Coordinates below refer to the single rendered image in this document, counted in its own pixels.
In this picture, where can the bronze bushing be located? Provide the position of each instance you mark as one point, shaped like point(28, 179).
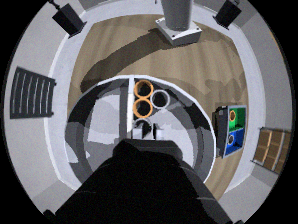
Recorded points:
point(136, 105)
point(232, 115)
point(140, 84)

